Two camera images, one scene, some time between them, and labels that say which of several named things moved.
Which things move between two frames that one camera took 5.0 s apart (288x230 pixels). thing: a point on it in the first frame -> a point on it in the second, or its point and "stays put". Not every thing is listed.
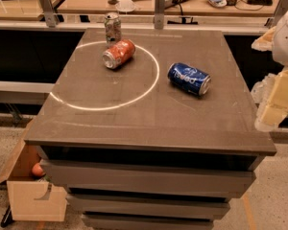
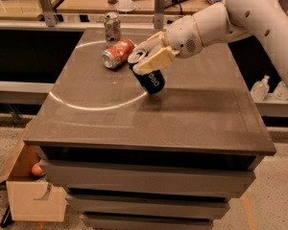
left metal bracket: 51,16 stays put
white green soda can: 112,28 stays put
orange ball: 37,170 stays put
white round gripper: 286,40 -> 182,37
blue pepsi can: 189,79 -> 154,81
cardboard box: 32,198 stays put
